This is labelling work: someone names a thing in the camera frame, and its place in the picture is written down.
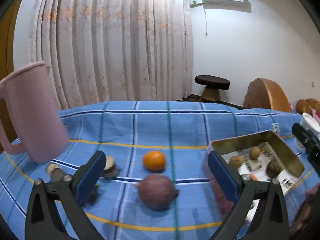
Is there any dark brown water chestnut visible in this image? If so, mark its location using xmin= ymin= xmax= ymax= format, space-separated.
xmin=265 ymin=159 xmax=283 ymax=178

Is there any brown kiwi fruit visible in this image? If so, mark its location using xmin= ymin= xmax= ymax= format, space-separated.
xmin=229 ymin=155 xmax=244 ymax=169

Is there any purple round passion fruit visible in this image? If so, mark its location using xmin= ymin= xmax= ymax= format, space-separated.
xmin=136 ymin=174 xmax=180 ymax=211

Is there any small orange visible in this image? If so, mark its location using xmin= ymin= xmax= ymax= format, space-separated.
xmin=143 ymin=151 xmax=166 ymax=172

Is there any small orange mandarin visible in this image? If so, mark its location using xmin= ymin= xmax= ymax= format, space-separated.
xmin=249 ymin=174 xmax=258 ymax=181

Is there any white cartoon mug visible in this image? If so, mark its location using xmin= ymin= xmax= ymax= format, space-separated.
xmin=300 ymin=113 xmax=320 ymax=139

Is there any pink floral cloth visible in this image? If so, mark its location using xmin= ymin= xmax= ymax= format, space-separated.
xmin=311 ymin=108 xmax=320 ymax=124

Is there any orange leather sofa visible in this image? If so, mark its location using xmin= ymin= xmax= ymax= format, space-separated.
xmin=296 ymin=98 xmax=319 ymax=115

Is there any pink metal tin box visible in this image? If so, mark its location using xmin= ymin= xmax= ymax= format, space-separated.
xmin=203 ymin=130 xmax=305 ymax=218

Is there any printed paper sheet in tin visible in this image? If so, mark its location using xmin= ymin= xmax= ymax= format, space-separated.
xmin=222 ymin=142 xmax=301 ymax=194

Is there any orange leather armchair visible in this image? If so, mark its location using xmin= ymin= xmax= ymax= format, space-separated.
xmin=243 ymin=78 xmax=291 ymax=112

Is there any pink plastic pitcher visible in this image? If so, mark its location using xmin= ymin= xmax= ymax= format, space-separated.
xmin=1 ymin=61 xmax=68 ymax=164

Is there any dark round stool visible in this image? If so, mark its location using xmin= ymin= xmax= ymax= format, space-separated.
xmin=195 ymin=75 xmax=230 ymax=102

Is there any blue plaid tablecloth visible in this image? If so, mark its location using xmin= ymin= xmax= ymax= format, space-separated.
xmin=0 ymin=101 xmax=320 ymax=240

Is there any pink floral curtain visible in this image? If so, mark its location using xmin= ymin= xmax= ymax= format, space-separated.
xmin=29 ymin=0 xmax=193 ymax=109

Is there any air conditioner cable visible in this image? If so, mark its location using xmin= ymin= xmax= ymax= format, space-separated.
xmin=203 ymin=8 xmax=209 ymax=36

